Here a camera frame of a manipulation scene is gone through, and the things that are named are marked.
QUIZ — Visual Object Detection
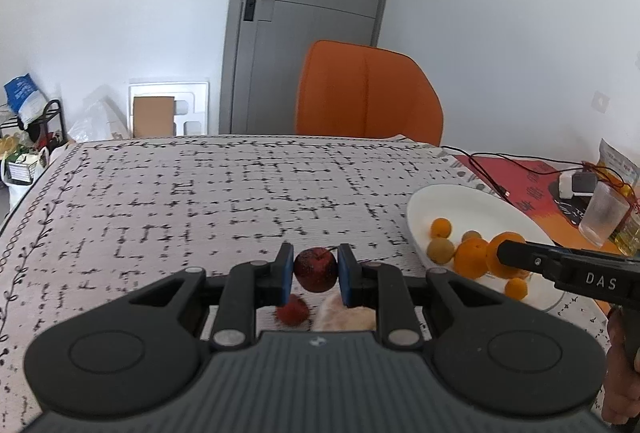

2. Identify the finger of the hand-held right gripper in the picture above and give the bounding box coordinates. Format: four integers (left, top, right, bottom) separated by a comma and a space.
496, 239, 557, 283

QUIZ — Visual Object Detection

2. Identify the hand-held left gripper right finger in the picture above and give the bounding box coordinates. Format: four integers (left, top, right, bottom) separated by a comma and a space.
337, 243, 506, 349

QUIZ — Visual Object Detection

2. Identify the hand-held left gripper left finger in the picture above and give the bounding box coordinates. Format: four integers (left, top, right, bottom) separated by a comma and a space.
127, 242, 295, 349

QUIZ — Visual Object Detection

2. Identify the red apple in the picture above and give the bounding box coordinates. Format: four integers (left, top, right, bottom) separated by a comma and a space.
293, 248, 337, 294

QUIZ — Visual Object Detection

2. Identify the large orange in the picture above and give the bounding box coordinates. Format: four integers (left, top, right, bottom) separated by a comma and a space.
486, 232, 528, 280
454, 238, 490, 279

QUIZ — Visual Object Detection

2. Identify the white bowl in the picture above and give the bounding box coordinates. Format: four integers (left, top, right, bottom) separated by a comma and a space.
406, 184, 566, 314

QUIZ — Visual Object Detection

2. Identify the person's right hand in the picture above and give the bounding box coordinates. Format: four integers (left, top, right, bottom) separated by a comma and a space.
601, 310, 640, 425

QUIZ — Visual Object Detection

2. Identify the red bumpy fruit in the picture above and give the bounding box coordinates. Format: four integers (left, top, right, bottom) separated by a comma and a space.
276, 295, 310, 326

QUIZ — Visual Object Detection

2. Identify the peeled pomelo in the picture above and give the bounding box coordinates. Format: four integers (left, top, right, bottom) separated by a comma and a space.
315, 293, 377, 331

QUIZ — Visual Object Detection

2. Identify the yellow liquid bottle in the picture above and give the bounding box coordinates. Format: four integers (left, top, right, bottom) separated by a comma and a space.
612, 208, 640, 256

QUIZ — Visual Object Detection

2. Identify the clear plastic cup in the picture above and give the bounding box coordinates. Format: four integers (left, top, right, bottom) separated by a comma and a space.
579, 184, 630, 248

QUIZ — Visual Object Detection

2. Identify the red orange printed mat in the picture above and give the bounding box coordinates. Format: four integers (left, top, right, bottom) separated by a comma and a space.
452, 154, 640, 254

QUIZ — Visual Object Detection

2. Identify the printed snack packet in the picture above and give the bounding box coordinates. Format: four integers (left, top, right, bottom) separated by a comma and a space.
597, 138, 640, 194

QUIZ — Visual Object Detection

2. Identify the black white printed tablecloth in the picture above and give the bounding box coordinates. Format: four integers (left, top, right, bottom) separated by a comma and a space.
0, 133, 616, 431

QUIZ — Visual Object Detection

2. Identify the orange chair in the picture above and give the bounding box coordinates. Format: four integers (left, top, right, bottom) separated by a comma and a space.
295, 40, 445, 148

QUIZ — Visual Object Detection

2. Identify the brown cardboard piece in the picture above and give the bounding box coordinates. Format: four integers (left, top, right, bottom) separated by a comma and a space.
132, 96, 176, 138

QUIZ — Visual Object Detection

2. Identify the white foam board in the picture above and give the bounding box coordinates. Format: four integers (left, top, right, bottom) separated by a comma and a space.
127, 79, 211, 140

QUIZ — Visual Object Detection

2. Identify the clear plastic bag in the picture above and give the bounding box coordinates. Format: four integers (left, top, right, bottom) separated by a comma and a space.
67, 85, 128, 144

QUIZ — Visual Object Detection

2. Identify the black shoe rack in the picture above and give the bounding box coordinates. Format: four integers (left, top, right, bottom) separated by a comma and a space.
0, 99, 68, 148

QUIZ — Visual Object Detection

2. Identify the white plastic bag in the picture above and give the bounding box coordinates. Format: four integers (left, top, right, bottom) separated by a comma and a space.
0, 148, 51, 208

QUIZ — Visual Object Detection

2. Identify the blue white bag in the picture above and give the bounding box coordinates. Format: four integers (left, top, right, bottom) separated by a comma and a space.
4, 74, 48, 124

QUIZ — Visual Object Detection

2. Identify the black cable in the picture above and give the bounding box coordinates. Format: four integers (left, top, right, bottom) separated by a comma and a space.
442, 147, 588, 176

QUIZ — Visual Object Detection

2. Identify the black door handle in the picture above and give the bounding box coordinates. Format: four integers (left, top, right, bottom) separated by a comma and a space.
243, 0, 277, 22

